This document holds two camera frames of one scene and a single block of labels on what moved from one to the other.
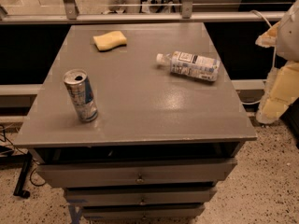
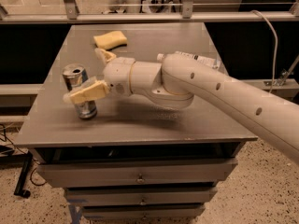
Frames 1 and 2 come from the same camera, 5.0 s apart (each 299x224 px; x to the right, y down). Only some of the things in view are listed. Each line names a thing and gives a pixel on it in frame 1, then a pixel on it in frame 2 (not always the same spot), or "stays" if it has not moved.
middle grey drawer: [139, 196] stays
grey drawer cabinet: [161, 143] stays
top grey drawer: [100, 173] stays
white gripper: [289, 36] to [118, 76]
